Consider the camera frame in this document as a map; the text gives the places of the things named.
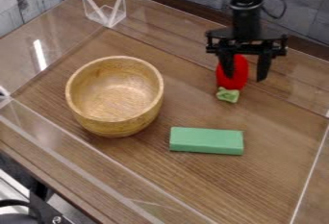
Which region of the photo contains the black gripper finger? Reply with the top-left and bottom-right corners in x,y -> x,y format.
257,52 -> 273,82
218,51 -> 234,78

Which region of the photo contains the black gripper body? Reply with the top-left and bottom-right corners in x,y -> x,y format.
206,27 -> 288,58

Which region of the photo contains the red plush strawberry toy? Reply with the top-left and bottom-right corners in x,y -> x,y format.
215,55 -> 249,104

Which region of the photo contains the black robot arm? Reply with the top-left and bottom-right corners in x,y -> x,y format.
206,0 -> 288,82

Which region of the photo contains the green rectangular sponge block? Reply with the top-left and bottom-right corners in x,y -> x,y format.
170,127 -> 245,155

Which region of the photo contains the wooden bowl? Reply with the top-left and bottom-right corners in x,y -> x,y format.
66,56 -> 165,137

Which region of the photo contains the clear acrylic tray enclosure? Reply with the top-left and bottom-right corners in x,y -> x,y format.
0,0 -> 329,224

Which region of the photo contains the black cable and clamp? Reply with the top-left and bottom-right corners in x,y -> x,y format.
0,190 -> 75,224

